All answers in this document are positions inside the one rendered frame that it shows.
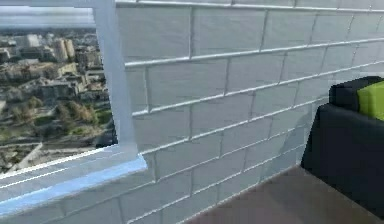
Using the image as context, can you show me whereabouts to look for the white framed window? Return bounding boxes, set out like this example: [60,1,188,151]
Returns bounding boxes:
[0,0,148,218]

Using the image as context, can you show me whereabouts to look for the black sofa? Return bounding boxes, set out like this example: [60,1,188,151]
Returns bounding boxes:
[300,75,384,219]

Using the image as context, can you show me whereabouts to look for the green cushion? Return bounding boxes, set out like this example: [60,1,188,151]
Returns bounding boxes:
[357,80,384,122]

